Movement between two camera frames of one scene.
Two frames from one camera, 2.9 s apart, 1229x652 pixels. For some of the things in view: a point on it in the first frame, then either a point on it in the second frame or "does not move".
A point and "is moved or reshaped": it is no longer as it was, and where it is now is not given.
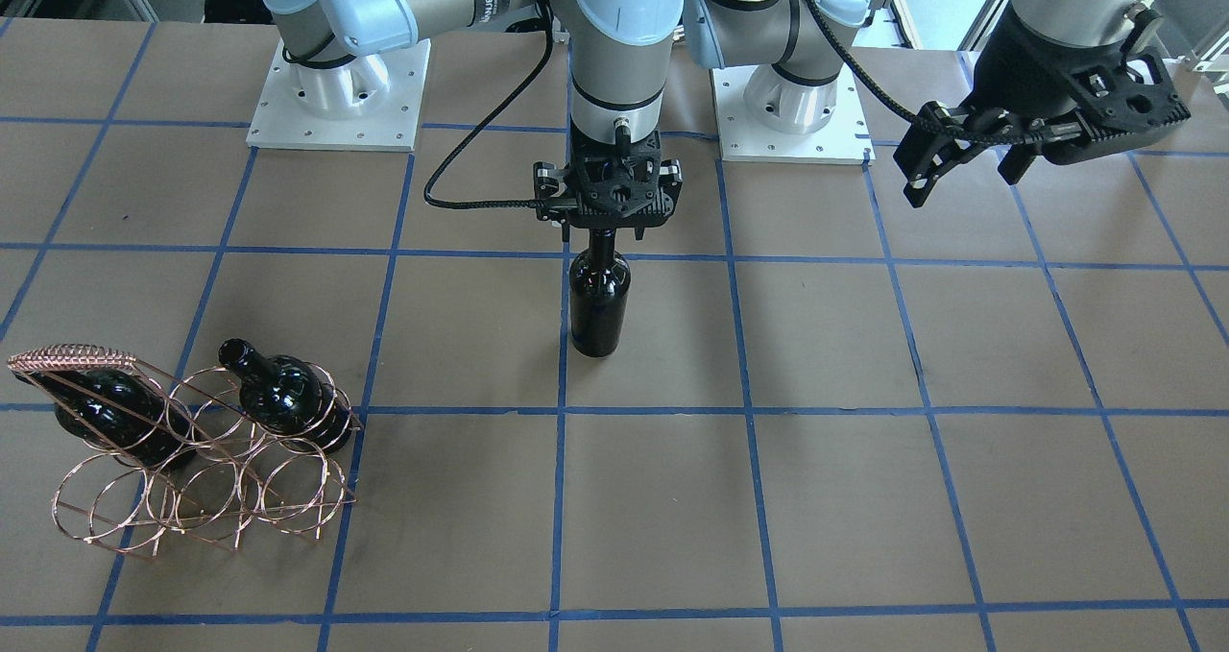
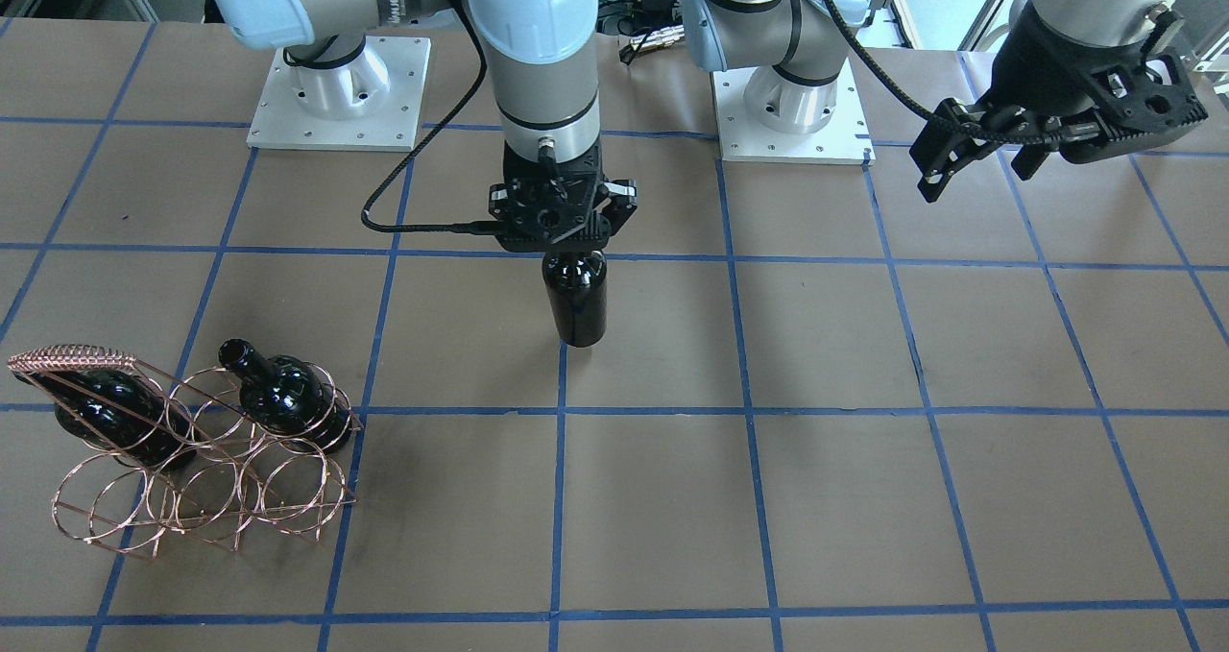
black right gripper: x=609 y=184 → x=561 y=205
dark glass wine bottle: x=599 y=293 is moved or reshaped
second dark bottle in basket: x=119 y=410 does not move
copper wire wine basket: x=182 y=461 does not move
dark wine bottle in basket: x=290 y=395 does not move
